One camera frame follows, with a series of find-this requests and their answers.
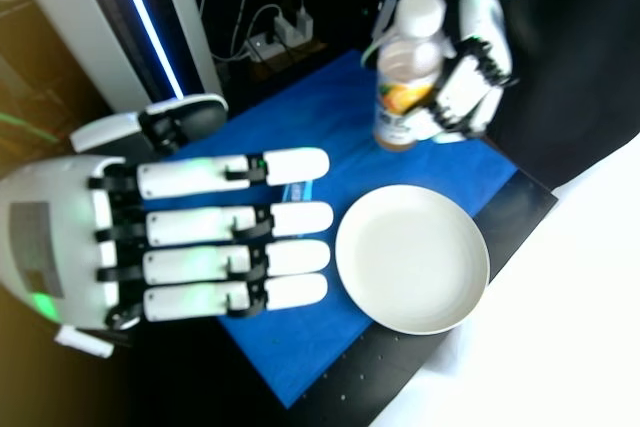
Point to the white power strip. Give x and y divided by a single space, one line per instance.
295 29

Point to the clear juice bottle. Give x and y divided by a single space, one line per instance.
407 72

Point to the black curtain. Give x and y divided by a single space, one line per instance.
575 47

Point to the white round plate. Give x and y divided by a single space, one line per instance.
412 257

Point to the blue table cloth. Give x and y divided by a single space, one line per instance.
305 347

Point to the white tower with light strip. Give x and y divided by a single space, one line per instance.
75 12

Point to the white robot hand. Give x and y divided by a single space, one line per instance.
55 237
482 27

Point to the white power adapter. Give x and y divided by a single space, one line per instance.
265 47

